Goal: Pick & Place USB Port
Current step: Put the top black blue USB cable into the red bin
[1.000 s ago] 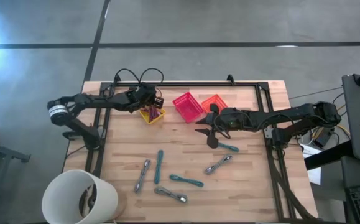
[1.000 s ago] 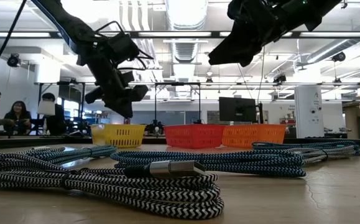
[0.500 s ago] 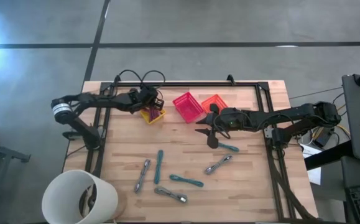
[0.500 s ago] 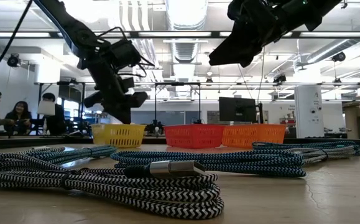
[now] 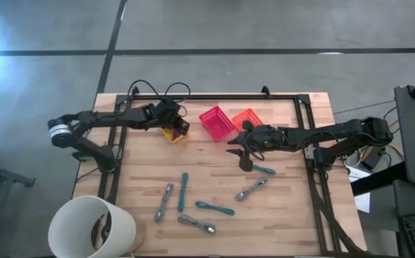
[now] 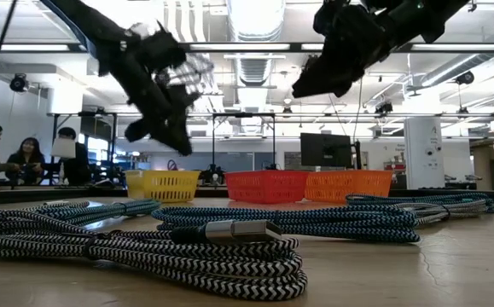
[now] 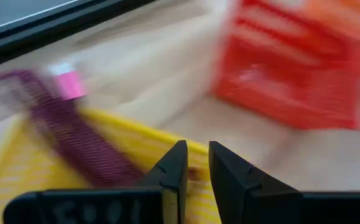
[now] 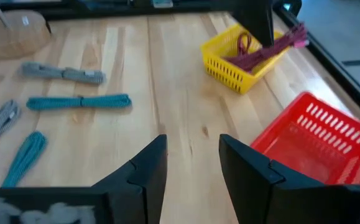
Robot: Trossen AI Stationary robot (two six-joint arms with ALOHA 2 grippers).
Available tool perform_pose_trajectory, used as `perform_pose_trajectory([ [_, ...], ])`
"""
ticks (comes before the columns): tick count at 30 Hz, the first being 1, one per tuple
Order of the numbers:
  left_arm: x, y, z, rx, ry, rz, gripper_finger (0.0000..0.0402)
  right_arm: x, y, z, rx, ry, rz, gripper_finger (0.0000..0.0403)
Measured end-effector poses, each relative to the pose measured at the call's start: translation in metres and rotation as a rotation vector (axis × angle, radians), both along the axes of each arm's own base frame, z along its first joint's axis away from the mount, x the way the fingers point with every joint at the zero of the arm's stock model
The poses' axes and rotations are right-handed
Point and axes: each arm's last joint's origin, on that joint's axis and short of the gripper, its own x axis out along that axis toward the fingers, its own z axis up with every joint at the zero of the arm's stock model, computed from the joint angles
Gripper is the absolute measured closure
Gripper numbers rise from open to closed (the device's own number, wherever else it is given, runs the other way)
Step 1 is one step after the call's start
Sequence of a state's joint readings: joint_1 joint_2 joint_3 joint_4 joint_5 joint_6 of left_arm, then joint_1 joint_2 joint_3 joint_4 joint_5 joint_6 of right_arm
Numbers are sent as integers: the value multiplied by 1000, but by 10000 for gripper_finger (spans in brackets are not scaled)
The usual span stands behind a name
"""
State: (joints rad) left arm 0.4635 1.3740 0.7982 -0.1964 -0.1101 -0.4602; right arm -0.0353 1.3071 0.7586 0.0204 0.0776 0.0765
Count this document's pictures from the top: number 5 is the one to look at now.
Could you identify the black aluminium table frame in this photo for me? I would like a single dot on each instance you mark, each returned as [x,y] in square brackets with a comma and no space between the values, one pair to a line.
[210,97]

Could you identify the black power device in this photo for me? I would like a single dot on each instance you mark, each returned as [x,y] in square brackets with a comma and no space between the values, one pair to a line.
[373,159]

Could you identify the orange plastic basket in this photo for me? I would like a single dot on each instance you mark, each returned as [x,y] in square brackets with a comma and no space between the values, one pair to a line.
[243,115]

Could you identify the black frame foot bracket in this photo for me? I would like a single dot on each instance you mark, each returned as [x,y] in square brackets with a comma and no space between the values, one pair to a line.
[265,91]
[135,91]

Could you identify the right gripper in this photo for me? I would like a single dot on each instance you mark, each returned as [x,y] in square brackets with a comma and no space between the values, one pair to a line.
[264,138]

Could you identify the yellow plastic basket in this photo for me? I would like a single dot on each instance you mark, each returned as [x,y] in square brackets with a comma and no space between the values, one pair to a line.
[167,135]

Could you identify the black desk with keyboard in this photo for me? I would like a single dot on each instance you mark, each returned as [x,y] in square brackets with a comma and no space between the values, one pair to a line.
[408,200]

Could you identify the white paper sheet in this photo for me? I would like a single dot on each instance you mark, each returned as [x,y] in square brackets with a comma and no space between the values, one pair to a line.
[363,204]

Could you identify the red plastic basket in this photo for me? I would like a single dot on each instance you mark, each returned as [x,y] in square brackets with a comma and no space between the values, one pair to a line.
[216,123]

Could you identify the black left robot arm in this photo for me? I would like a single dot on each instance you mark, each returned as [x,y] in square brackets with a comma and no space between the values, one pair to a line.
[121,117]

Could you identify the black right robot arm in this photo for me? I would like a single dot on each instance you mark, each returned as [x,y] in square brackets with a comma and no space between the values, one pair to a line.
[336,134]

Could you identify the white bucket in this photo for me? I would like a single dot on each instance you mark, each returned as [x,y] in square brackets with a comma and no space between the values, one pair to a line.
[71,222]

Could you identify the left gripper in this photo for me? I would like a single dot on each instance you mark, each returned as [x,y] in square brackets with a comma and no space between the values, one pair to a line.
[167,113]

